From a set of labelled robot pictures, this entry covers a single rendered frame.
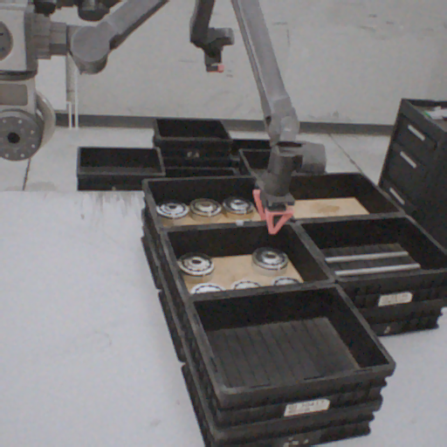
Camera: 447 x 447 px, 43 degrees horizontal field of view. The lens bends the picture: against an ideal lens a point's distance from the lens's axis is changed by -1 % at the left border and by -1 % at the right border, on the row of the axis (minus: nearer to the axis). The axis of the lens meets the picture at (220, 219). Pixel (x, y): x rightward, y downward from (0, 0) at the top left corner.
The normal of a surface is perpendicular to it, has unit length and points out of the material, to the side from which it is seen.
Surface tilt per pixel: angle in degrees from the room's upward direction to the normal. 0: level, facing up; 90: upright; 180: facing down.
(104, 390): 0
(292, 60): 90
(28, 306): 0
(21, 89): 90
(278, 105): 57
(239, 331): 0
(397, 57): 90
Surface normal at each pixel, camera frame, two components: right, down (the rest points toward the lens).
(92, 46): 0.22, -0.04
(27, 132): 0.19, 0.52
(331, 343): 0.11, -0.85
